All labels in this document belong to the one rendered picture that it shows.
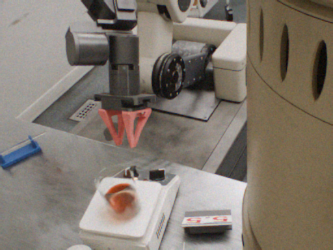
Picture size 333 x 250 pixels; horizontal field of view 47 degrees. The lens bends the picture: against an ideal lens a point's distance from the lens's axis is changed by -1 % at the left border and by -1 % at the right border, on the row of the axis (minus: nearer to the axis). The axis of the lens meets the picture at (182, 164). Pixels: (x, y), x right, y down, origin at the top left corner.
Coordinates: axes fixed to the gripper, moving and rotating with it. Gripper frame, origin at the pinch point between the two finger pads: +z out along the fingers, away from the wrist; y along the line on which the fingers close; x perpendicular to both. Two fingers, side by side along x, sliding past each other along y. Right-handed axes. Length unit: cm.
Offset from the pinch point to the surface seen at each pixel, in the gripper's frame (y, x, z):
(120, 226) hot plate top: 7.9, -11.8, 11.3
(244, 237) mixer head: 41, -43, -9
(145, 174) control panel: 1.9, 3.7, 7.2
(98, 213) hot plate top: 2.8, -11.4, 10.3
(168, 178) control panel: 7.2, 4.2, 7.2
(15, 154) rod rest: -34.3, -0.1, 7.4
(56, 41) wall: -147, 117, -24
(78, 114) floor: -126, 111, 19
